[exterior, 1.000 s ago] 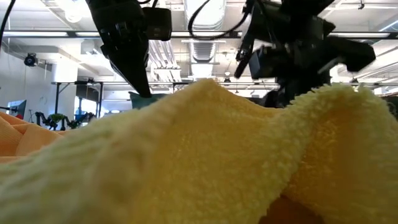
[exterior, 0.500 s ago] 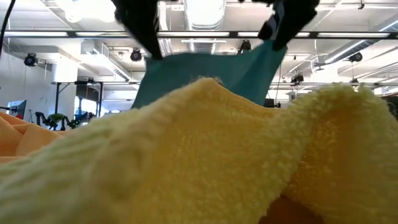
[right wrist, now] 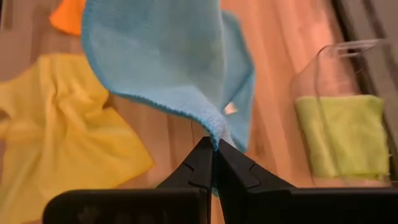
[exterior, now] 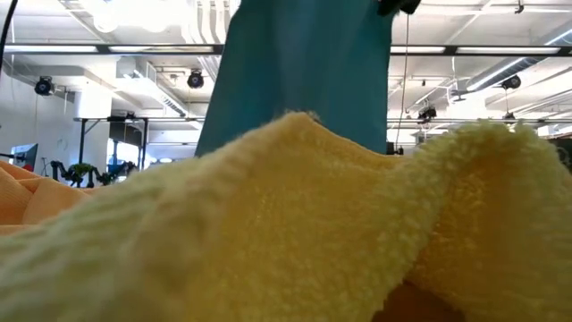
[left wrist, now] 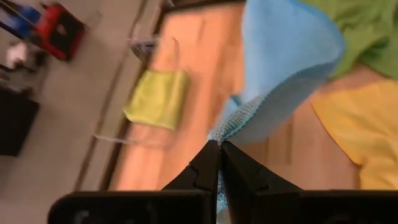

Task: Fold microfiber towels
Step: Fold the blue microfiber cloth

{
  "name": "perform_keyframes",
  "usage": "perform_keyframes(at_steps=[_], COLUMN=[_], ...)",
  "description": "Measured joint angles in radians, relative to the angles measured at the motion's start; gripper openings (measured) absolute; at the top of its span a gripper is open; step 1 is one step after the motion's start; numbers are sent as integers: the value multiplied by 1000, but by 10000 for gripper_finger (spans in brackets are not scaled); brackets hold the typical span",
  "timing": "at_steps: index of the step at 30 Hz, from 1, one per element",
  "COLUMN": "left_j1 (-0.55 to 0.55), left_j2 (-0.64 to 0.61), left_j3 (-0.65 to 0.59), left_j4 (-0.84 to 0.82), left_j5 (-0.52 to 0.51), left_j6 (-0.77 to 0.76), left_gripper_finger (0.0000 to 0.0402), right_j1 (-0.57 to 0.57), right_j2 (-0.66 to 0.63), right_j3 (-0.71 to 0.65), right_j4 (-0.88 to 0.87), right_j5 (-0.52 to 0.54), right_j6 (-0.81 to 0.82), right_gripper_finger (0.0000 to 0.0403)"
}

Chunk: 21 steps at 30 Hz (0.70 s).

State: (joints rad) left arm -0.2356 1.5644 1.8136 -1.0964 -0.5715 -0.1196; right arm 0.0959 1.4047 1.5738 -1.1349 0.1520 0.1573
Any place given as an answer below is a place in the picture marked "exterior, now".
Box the blue microfiber towel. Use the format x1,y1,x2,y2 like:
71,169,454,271
195,0,397,157

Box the yellow microfiber towel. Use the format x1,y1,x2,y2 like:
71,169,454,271
0,110,572,322

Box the orange microfiber towel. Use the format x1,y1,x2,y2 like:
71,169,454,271
0,159,97,238

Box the background black robot arms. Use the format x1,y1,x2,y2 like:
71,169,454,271
49,159,138,188

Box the small background monitor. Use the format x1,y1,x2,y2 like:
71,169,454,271
9,142,39,172

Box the thin hanging cable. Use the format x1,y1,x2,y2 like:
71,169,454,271
392,13,410,156

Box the black background stand frame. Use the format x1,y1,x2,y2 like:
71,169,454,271
73,114,149,174

